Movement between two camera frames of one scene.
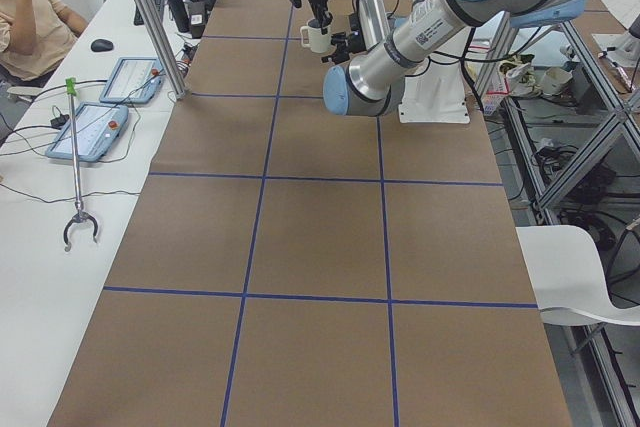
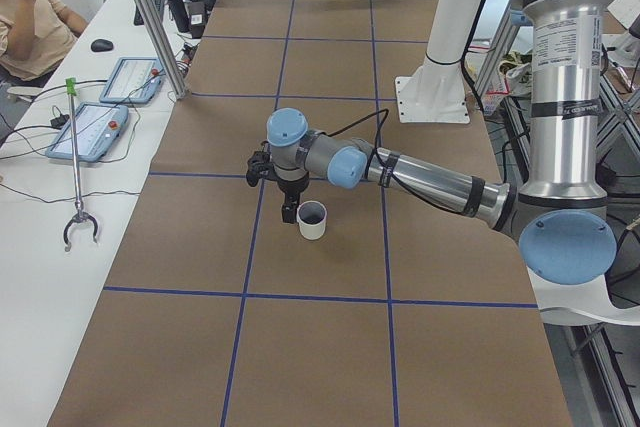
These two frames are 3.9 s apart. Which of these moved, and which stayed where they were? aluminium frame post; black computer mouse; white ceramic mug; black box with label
Moved: white ceramic mug
Stayed: aluminium frame post; black box with label; black computer mouse
